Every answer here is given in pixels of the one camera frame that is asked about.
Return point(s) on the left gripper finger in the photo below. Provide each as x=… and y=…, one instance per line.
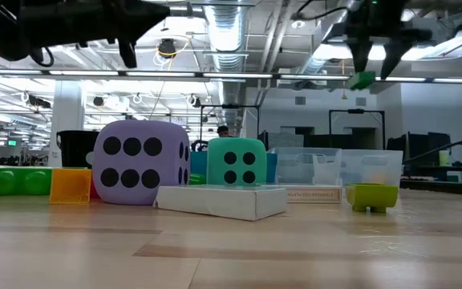
x=128, y=48
x=134, y=8

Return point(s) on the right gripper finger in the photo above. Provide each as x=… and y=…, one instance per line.
x=395, y=50
x=361, y=52

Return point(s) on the green studded brick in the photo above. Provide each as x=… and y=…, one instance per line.
x=362, y=80

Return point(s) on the purple foam die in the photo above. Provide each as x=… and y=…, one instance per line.
x=134, y=162

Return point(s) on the lime green toy brick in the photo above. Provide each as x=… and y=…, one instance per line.
x=371, y=196

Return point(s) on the orange playing card box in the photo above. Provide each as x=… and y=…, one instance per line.
x=315, y=194

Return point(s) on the small yellow toy brick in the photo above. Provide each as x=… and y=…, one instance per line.
x=70, y=186

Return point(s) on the teal foam die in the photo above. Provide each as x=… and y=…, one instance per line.
x=239, y=166

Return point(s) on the long green toy brick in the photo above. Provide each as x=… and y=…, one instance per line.
x=14, y=181

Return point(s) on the black ceiling device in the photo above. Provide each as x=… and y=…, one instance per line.
x=167, y=47

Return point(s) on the long ceiling light strip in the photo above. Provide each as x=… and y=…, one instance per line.
x=94, y=73

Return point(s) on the black desk monitors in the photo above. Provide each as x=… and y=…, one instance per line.
x=419, y=148

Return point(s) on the black bucket with eyes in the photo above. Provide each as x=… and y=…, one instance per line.
x=76, y=148

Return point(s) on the pale green cup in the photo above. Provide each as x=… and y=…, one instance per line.
x=444, y=158

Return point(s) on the person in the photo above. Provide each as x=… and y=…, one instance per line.
x=224, y=131

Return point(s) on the blue plastic bin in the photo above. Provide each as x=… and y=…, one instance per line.
x=198, y=162

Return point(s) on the green exit sign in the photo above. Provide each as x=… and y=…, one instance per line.
x=12, y=142

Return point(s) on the white cardboard box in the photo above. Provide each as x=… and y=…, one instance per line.
x=215, y=202

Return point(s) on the black stand frame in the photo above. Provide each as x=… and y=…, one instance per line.
x=231, y=106
x=356, y=111

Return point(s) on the silver ventilation duct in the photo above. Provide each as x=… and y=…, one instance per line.
x=227, y=32

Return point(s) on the black aluminium table frame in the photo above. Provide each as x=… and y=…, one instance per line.
x=443, y=188

